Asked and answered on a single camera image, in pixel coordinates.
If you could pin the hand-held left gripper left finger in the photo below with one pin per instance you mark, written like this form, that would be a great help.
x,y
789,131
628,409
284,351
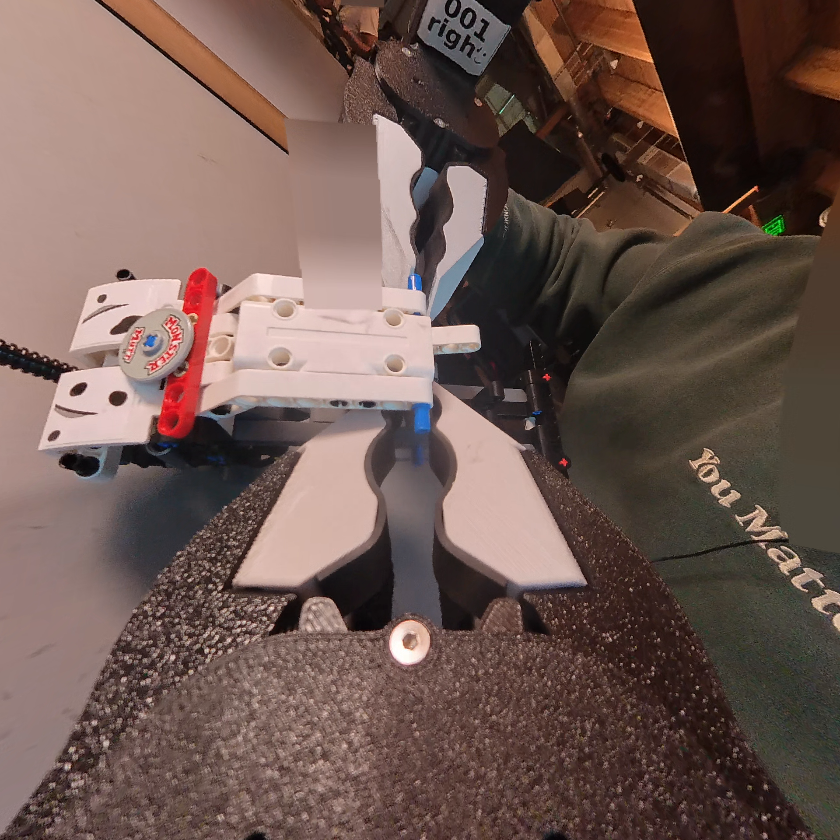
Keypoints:
x,y
308,518

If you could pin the green exit sign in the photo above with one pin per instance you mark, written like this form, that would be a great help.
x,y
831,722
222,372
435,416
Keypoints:
x,y
774,225

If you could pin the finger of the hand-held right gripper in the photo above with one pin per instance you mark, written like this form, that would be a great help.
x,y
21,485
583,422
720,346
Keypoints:
x,y
394,197
463,216

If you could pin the grey desk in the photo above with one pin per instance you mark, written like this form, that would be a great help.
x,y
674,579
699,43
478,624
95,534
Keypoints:
x,y
98,197

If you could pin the person's right forearm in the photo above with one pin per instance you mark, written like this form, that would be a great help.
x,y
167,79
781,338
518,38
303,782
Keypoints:
x,y
558,262

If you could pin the person in green sweatshirt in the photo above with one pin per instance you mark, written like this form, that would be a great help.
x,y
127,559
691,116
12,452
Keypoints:
x,y
656,426

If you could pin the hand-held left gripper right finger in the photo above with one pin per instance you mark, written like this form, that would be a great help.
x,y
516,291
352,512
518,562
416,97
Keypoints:
x,y
505,518

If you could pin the wood edged table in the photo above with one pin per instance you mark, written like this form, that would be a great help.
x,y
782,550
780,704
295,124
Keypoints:
x,y
197,72

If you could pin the white spotted brick truck model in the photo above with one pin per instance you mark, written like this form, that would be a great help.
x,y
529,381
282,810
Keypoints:
x,y
328,341

